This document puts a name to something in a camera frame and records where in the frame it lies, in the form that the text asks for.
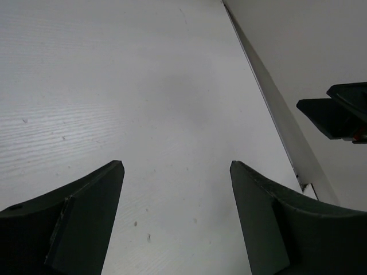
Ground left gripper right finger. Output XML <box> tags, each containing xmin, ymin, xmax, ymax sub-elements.
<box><xmin>230</xmin><ymin>161</ymin><xmax>366</xmax><ymax>274</ymax></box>

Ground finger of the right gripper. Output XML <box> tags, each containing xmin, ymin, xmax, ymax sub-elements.
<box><xmin>296</xmin><ymin>99</ymin><xmax>356</xmax><ymax>140</ymax></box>
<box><xmin>326</xmin><ymin>82</ymin><xmax>366</xmax><ymax>122</ymax></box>

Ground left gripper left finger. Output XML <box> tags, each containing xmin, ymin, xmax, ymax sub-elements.
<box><xmin>1</xmin><ymin>160</ymin><xmax>124</xmax><ymax>274</ymax></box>

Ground aluminium rail right side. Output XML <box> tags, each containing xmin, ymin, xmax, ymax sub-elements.
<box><xmin>224</xmin><ymin>1</ymin><xmax>341</xmax><ymax>206</ymax></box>

